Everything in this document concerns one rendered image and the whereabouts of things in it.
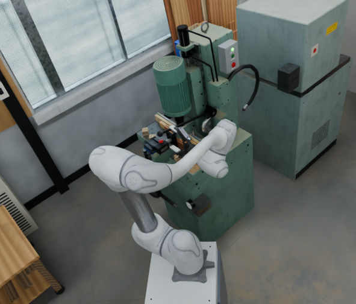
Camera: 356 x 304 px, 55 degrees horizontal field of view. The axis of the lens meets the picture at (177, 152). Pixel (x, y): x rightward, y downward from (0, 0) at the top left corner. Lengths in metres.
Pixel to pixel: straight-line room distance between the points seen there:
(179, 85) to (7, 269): 1.60
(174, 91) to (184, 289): 1.04
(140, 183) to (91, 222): 2.03
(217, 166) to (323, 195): 1.57
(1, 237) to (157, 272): 1.27
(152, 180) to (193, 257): 0.61
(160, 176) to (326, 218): 1.93
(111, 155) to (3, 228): 1.63
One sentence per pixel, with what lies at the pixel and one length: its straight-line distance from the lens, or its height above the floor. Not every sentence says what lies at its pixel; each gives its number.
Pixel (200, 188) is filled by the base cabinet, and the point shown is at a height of 0.68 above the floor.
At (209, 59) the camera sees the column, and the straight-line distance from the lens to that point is 1.99.
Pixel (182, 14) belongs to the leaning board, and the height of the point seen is 1.13.
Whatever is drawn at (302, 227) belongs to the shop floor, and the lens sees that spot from 2.89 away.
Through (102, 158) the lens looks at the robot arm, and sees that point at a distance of 1.33.
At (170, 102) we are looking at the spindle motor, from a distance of 1.97.
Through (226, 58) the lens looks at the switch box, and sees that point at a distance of 2.00.
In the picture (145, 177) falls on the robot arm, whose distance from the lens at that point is 1.21.
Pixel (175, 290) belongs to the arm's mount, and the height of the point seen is 0.69.
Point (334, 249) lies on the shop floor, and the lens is 2.83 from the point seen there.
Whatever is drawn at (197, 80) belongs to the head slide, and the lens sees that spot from 2.03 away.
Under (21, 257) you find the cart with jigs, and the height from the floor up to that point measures 0.53.
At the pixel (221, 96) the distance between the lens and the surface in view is 2.04.
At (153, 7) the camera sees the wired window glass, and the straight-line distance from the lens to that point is 3.55.
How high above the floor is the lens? 2.37
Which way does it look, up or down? 42 degrees down
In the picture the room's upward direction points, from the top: 13 degrees counter-clockwise
